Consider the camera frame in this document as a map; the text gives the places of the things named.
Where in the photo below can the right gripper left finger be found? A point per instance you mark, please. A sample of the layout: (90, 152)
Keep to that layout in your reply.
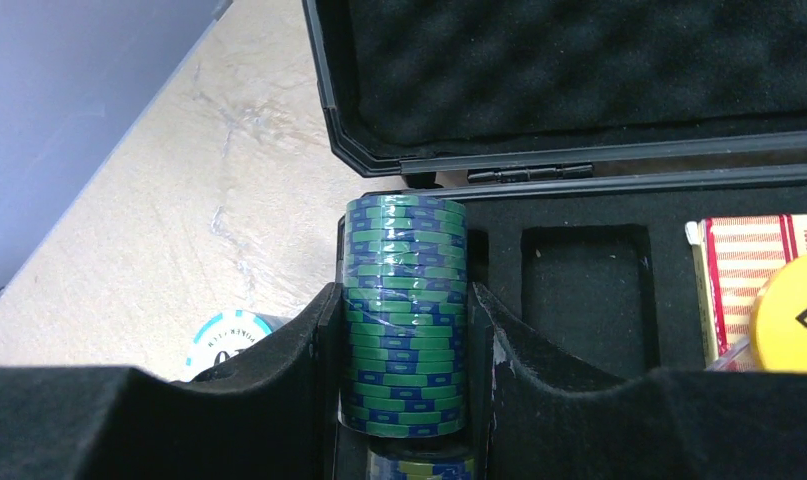
(264, 414)

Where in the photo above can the yellow round button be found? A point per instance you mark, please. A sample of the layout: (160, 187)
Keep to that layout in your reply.
(778, 324)

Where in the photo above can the red Texas Hold'em card box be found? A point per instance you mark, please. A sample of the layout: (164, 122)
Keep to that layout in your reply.
(734, 258)

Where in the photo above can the black poker set case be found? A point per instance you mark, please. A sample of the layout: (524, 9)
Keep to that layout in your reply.
(581, 136)

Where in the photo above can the green chip stack in case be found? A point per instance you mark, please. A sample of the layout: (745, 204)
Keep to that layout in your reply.
(380, 467)

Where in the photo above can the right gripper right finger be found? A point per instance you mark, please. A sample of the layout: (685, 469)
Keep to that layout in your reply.
(553, 416)

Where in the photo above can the teal chip stack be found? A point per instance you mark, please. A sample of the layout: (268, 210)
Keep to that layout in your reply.
(226, 335)
(404, 277)

